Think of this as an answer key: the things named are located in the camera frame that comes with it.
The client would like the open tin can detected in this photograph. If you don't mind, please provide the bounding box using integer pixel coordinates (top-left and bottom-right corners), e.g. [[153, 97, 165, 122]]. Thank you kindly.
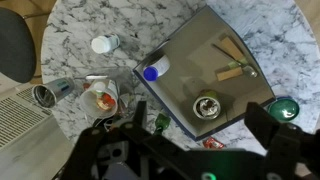
[[192, 89, 222, 120]]

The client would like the clear plastic cup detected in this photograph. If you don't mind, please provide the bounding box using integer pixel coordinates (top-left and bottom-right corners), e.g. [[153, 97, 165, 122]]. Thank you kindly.
[[79, 78, 120, 120]]

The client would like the white pill bottle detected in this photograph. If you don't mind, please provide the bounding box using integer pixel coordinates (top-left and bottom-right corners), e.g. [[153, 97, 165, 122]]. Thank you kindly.
[[90, 33, 121, 55]]

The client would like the white wall heater grille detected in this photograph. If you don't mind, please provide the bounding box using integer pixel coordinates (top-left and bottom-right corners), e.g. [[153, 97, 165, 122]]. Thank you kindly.
[[0, 84, 56, 149]]

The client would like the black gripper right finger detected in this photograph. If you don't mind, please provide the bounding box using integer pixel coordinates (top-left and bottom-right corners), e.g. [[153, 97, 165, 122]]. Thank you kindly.
[[244, 101, 281, 151]]

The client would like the green glass bottle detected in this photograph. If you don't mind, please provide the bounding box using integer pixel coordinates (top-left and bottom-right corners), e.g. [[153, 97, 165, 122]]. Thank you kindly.
[[153, 112, 172, 136]]

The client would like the red snack wrapper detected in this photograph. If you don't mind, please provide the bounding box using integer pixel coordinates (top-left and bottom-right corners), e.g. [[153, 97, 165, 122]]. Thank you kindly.
[[203, 136, 225, 150]]

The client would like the green round lid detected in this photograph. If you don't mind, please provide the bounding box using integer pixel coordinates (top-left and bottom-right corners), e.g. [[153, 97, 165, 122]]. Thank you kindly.
[[267, 96, 300, 123]]

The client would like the white bottle with blue cap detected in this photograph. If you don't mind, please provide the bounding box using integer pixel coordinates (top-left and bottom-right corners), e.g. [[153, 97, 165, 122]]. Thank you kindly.
[[143, 54, 172, 82]]

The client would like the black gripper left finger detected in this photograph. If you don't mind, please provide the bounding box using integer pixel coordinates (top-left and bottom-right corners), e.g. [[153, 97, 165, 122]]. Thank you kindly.
[[132, 100, 148, 132]]

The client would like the dark office chair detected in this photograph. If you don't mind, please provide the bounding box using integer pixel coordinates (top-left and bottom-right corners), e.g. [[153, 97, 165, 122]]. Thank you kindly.
[[0, 7, 37, 84]]

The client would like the small green block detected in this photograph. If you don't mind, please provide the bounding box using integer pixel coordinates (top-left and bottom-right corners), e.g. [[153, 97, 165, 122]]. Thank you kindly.
[[228, 57, 250, 69]]

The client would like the metal tumbler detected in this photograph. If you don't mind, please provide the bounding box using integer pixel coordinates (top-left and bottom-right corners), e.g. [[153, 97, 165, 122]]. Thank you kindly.
[[31, 77, 76, 109]]

